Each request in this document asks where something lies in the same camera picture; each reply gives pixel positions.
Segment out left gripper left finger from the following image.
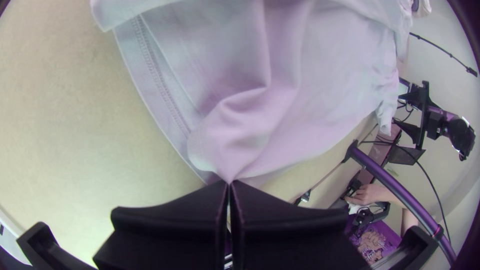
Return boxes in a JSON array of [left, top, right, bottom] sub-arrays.
[[92, 179, 229, 270]]

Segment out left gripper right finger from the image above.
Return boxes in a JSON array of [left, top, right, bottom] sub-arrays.
[[229, 179, 371, 270]]

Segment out grey t-shirt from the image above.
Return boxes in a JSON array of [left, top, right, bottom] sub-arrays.
[[89, 0, 414, 185]]

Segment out person's hand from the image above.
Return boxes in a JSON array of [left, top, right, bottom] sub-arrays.
[[344, 183, 399, 207]]

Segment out person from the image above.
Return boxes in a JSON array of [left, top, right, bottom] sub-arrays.
[[399, 208, 419, 238]]

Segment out black cable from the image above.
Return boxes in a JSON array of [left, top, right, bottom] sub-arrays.
[[393, 142, 452, 243]]

